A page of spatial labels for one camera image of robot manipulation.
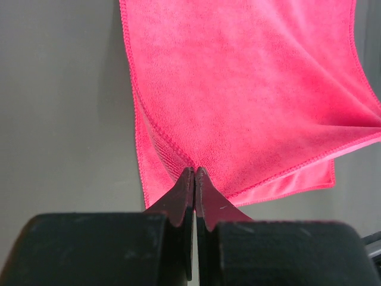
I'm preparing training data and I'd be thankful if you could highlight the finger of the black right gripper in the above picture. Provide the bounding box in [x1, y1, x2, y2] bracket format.
[362, 232, 381, 262]

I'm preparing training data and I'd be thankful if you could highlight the pink towel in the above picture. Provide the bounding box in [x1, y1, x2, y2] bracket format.
[120, 1, 380, 206]

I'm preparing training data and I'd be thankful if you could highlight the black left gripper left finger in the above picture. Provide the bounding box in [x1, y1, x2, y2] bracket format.
[1, 167, 195, 285]

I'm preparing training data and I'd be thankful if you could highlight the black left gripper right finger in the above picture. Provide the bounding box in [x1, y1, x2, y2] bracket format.
[195, 167, 380, 285]

